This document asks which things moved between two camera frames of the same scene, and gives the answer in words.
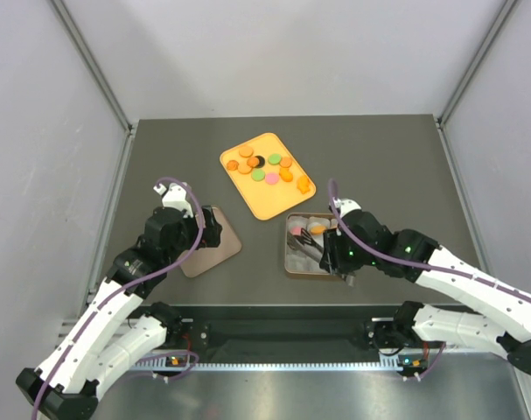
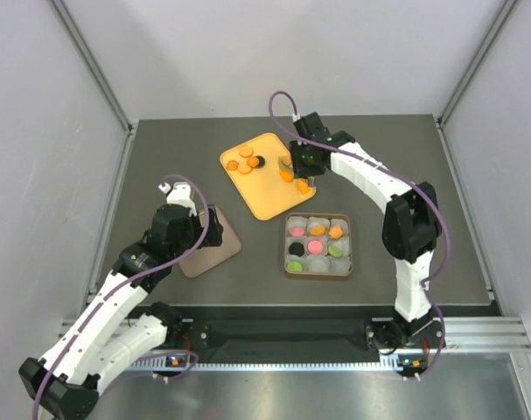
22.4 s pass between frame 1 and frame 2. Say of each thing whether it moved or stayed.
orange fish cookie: stayed
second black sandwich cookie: stayed
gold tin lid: stayed
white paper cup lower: stayed
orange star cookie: stayed
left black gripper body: stayed
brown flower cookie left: stayed
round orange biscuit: stayed
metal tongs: moved
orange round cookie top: stayed
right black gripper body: moved
